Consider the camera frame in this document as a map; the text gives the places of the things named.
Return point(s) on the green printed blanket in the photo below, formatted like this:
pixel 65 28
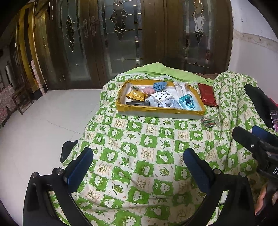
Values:
pixel 141 152

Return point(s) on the pink plush toy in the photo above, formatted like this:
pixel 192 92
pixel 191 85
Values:
pixel 148 90

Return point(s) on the pale upright cylinder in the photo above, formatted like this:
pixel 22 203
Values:
pixel 9 75

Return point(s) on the clear bag of coloured clips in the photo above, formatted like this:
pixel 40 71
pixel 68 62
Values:
pixel 209 122

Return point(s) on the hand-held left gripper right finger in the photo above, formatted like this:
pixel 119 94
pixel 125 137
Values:
pixel 195 171

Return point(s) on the blue plush toy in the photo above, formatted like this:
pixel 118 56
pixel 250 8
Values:
pixel 160 86

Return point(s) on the yellow cardboard tray box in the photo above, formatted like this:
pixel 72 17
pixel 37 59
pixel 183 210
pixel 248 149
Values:
pixel 160 112

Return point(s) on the black shoe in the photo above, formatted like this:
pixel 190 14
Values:
pixel 68 150

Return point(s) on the wooden glass door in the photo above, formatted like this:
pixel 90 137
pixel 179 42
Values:
pixel 120 34
pixel 76 39
pixel 199 34

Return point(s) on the wooden chair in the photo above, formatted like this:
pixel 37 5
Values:
pixel 6 104
pixel 21 100

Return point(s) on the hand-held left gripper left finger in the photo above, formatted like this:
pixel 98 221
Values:
pixel 79 168

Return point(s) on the light blue tissue packet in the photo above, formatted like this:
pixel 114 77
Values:
pixel 188 102

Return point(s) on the black packet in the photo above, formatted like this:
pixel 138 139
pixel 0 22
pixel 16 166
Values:
pixel 136 103

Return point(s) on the yellow cracker packet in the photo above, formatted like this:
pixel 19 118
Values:
pixel 136 96

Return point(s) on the small dark green bundle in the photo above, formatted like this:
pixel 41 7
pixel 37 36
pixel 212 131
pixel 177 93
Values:
pixel 136 88

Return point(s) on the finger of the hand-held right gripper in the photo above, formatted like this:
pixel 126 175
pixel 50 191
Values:
pixel 263 134
pixel 245 137

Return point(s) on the red foil packet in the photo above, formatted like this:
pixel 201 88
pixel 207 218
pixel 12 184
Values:
pixel 208 95

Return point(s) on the white dotted tissue pack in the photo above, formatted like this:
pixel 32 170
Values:
pixel 162 95

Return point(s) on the black padded chair part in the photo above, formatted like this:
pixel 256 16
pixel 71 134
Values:
pixel 258 102

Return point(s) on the gold door frame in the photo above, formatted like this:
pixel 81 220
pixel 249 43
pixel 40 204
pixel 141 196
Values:
pixel 28 47

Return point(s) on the person's right hand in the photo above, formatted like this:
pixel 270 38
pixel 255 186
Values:
pixel 260 200

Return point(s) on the black printed card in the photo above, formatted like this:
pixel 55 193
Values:
pixel 274 120

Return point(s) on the pink patterned board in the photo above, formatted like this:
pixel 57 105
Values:
pixel 38 78

